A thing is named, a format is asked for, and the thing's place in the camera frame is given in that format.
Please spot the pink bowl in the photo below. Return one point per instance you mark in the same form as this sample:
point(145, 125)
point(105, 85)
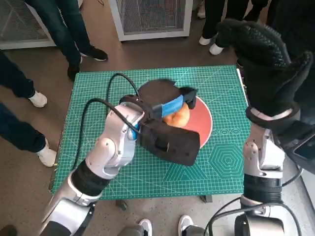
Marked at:
point(200, 123)

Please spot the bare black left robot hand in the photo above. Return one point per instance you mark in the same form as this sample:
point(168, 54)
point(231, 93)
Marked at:
point(157, 93)

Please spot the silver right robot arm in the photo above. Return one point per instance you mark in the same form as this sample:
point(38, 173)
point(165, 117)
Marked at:
point(261, 155)

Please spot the white mesh-front cabinet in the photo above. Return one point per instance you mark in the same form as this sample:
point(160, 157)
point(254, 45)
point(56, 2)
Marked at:
point(150, 14)
point(22, 19)

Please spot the black table bracket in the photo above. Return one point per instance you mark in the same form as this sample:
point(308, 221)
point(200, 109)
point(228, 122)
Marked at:
point(121, 204)
point(206, 198)

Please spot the round toy bread bun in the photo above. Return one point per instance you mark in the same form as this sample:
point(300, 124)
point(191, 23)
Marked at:
point(178, 116)

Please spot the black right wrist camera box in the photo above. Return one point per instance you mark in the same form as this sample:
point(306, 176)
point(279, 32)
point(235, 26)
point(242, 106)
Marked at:
point(301, 147)

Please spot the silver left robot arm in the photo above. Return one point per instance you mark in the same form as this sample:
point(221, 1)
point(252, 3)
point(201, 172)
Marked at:
point(113, 147)

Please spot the green cutting mat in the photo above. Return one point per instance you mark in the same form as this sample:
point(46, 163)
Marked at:
point(147, 182)

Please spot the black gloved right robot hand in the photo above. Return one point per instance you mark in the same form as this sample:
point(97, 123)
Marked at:
point(265, 71)

